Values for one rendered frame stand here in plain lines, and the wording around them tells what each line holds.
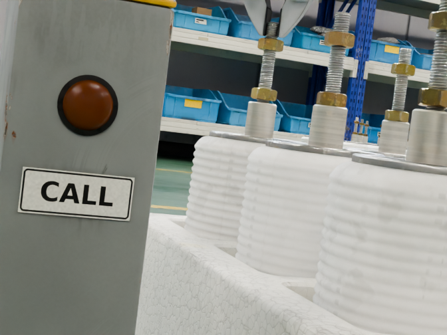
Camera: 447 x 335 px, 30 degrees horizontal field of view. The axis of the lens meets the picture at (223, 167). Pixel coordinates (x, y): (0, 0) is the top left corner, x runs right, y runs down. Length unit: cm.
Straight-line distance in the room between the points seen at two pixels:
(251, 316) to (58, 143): 13
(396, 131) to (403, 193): 30
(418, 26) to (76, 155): 637
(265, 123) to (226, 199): 7
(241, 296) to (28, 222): 12
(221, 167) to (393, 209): 24
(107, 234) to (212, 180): 23
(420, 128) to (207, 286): 16
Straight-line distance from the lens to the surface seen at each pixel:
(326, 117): 52
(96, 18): 38
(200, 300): 50
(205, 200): 61
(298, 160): 49
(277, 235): 50
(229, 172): 60
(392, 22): 658
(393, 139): 68
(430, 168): 39
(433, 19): 43
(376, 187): 39
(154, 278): 60
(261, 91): 64
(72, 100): 37
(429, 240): 39
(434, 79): 43
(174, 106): 501
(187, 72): 582
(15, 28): 37
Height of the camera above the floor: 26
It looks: 3 degrees down
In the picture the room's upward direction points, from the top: 7 degrees clockwise
